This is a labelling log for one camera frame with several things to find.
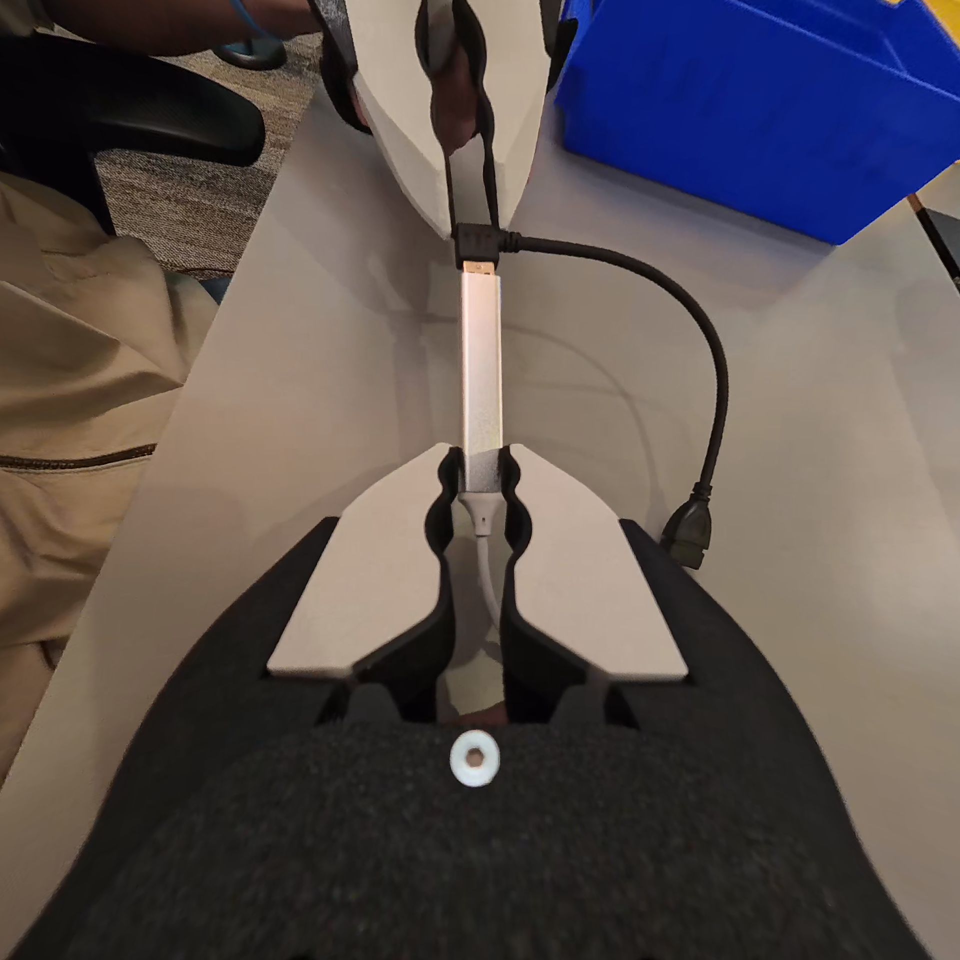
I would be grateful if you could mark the person's left hand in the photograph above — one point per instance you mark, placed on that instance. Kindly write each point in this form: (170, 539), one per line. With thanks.
(457, 105)

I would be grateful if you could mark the blue wristband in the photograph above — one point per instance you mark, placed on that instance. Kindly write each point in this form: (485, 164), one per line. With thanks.
(247, 19)

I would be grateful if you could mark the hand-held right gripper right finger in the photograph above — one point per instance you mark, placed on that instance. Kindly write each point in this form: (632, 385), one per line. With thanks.
(592, 600)

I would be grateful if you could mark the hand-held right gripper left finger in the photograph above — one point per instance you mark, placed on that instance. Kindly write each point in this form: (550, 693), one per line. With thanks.
(367, 600)

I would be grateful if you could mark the blue plastic bin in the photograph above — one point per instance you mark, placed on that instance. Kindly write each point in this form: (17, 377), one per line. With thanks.
(750, 112)

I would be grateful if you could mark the black desk panel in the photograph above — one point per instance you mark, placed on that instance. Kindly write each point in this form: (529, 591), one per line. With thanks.
(946, 240)

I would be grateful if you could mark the person's left forearm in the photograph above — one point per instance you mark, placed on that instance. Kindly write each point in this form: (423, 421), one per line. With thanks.
(150, 22)

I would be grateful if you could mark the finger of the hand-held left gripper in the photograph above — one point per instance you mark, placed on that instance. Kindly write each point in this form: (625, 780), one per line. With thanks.
(390, 90)
(517, 90)

